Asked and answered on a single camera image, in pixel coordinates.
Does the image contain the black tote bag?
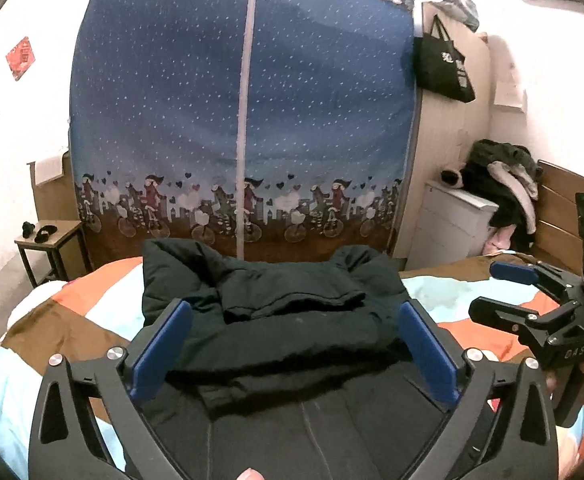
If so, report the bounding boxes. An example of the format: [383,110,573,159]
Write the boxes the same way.
[412,15,475,103]

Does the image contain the blue fabric wardrobe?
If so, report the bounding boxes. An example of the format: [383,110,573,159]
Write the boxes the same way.
[69,0,417,264]

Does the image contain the tall wooden wardrobe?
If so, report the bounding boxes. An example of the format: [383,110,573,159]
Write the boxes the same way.
[388,0,492,259]

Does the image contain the pile of clothes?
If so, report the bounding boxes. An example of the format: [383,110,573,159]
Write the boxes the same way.
[441,139,542,254]

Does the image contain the small wooden side table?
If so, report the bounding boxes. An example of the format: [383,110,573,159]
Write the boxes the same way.
[14,220,93,288]

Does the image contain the white drawer cabinet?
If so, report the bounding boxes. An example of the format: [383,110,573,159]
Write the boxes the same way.
[405,181,498,271]

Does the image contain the wooden headboard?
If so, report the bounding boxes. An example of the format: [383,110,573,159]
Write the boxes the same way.
[532,159,584,274]

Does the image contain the colourful patchwork bed cover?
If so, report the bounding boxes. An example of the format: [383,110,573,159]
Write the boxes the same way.
[0,257,557,479]

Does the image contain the black items on table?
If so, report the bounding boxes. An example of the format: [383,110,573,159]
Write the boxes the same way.
[22,221,58,244]

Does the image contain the dark green padded coat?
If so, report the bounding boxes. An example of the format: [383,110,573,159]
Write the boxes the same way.
[142,238,446,479]

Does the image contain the red paper wall decoration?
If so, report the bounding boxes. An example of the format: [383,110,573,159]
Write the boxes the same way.
[5,37,36,81]

